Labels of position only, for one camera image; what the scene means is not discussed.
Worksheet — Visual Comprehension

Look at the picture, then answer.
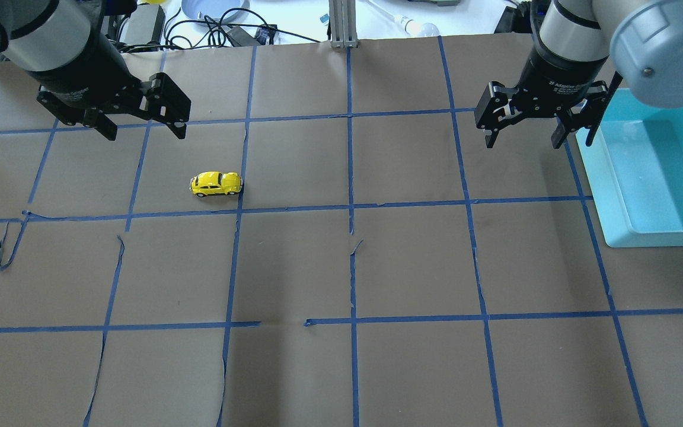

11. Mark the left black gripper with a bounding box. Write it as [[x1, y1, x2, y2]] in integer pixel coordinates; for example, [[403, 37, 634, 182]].
[[36, 31, 192, 141]]

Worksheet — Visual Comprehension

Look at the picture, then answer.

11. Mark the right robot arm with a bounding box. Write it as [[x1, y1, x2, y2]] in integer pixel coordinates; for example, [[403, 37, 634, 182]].
[[474, 1, 683, 148]]

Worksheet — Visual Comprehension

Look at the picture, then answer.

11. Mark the light blue plate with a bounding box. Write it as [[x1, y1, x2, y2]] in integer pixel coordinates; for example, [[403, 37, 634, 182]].
[[180, 0, 250, 25]]

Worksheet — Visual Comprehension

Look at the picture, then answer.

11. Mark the turquoise plastic bin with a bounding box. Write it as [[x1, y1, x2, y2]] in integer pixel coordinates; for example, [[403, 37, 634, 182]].
[[577, 88, 683, 248]]

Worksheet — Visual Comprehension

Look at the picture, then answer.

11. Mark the white light bulb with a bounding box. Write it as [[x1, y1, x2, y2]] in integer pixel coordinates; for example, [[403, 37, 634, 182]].
[[368, 1, 440, 37]]

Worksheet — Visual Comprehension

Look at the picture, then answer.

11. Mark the brown paper table cover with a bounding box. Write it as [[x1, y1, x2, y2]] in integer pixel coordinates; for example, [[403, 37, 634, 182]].
[[0, 34, 683, 426]]

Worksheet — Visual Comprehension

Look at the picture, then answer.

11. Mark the aluminium frame post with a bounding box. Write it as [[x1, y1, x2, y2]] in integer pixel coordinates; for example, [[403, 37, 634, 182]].
[[328, 0, 359, 49]]

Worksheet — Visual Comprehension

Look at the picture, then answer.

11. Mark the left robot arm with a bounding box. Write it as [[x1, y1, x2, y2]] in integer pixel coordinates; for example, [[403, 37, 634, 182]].
[[0, 1, 192, 141]]

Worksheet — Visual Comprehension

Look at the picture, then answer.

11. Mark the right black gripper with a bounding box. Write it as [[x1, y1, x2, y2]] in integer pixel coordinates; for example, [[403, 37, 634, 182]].
[[476, 46, 609, 149]]

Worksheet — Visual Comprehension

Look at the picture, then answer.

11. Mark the black power adapter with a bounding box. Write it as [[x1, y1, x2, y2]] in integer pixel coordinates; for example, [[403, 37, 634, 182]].
[[226, 26, 277, 47]]

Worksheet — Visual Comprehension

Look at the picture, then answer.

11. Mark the yellow beetle toy car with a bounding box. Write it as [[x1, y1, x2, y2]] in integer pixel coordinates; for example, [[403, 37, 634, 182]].
[[190, 171, 244, 197]]

